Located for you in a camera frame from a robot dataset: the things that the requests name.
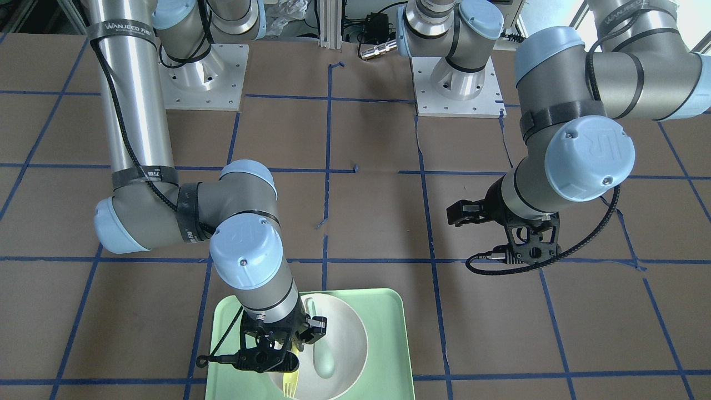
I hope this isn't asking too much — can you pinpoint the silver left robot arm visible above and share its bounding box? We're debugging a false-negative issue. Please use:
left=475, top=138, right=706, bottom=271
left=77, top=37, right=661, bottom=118
left=447, top=1, right=709, bottom=226

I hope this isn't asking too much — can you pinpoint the aluminium frame post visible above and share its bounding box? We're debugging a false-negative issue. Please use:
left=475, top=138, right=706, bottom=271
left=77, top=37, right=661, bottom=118
left=317, top=0, right=343, bottom=51

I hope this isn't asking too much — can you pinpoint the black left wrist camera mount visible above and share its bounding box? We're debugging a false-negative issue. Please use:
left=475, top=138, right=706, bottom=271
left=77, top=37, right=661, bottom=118
left=490, top=213, right=562, bottom=265

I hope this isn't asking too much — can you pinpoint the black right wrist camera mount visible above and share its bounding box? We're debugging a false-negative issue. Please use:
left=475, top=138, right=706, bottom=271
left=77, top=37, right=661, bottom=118
left=233, top=317, right=296, bottom=374

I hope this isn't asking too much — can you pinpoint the silver metal connector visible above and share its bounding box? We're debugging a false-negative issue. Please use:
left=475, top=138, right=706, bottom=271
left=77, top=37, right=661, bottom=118
left=357, top=40, right=398, bottom=61

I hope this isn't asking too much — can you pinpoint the pale green plastic spoon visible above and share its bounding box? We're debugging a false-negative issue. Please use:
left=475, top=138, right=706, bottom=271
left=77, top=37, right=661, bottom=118
left=307, top=299, right=336, bottom=379

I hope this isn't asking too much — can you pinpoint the yellow plastic fork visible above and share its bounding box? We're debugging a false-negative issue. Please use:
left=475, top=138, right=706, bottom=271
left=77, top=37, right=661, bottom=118
left=282, top=342, right=305, bottom=399

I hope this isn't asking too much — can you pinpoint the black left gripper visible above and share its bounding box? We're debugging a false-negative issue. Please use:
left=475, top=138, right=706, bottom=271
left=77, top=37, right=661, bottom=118
left=447, top=178, right=526, bottom=227

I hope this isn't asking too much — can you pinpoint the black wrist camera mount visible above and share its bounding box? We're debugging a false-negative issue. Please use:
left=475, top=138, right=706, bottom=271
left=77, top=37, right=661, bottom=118
left=490, top=213, right=562, bottom=265
left=233, top=317, right=296, bottom=374

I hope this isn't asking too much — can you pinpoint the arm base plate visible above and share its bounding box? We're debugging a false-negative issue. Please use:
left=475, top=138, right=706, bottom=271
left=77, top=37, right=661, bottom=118
left=410, top=57, right=506, bottom=118
left=158, top=44, right=249, bottom=111

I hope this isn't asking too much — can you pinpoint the light green tray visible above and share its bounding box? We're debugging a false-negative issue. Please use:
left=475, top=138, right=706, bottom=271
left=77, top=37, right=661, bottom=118
left=205, top=288, right=415, bottom=399

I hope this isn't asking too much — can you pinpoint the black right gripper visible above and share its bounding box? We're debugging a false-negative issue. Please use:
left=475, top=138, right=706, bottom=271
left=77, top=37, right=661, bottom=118
left=244, top=298, right=328, bottom=348

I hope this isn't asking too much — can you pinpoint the white round plate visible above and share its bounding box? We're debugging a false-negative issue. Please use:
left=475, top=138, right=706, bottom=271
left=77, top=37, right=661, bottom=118
left=296, top=293, right=368, bottom=399

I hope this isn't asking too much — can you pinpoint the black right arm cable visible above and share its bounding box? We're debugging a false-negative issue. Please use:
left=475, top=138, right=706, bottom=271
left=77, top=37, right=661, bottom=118
left=89, top=33, right=245, bottom=368

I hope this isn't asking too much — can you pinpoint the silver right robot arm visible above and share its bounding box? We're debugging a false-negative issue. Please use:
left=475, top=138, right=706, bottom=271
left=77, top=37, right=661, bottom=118
left=84, top=1, right=327, bottom=349

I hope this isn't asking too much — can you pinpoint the black power adapter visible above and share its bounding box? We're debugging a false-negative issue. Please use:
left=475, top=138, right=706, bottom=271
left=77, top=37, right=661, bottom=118
left=364, top=13, right=389, bottom=41

